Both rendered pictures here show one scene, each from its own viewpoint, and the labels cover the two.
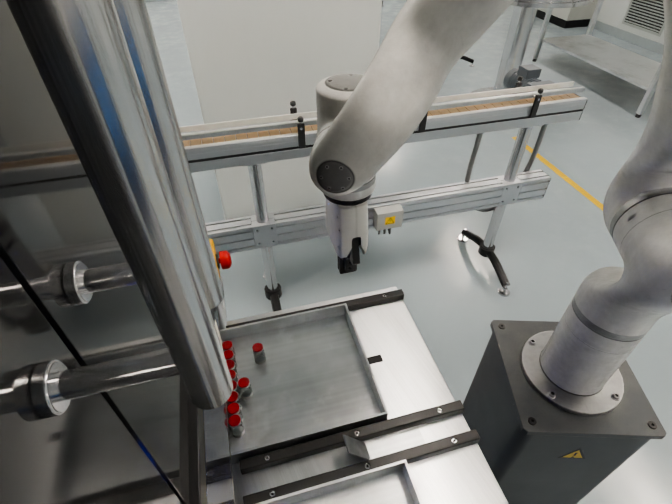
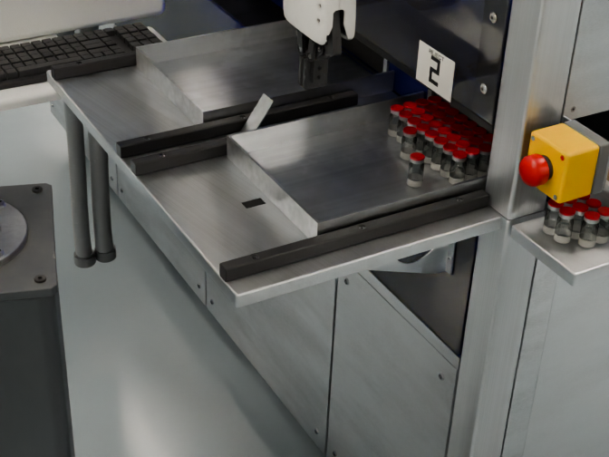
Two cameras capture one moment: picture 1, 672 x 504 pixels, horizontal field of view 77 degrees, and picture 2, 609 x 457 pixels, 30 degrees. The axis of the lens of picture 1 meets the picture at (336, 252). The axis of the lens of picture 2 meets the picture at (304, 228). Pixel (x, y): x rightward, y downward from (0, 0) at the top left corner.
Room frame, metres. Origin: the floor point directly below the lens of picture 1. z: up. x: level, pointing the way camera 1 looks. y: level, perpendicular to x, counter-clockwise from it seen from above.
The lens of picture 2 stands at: (1.77, -0.36, 1.69)
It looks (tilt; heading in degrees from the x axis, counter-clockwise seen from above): 33 degrees down; 165
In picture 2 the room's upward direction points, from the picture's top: 3 degrees clockwise
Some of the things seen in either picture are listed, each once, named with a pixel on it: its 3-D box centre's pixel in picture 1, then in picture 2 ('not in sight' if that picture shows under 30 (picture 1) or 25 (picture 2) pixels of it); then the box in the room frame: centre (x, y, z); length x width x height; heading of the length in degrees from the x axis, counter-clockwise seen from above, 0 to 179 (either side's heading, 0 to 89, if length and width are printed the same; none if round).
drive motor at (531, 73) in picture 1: (530, 85); not in sight; (1.90, -0.88, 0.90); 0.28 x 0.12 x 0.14; 15
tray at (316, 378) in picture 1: (279, 377); (374, 160); (0.43, 0.11, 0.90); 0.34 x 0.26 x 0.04; 105
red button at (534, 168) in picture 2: (222, 260); (537, 170); (0.65, 0.24, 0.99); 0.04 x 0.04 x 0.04; 15
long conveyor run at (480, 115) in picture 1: (358, 122); not in sight; (1.47, -0.08, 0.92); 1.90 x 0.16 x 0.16; 105
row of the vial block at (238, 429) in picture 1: (232, 386); (426, 143); (0.41, 0.19, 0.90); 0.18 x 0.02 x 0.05; 15
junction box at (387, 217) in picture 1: (388, 217); not in sight; (1.45, -0.23, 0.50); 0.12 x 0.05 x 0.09; 105
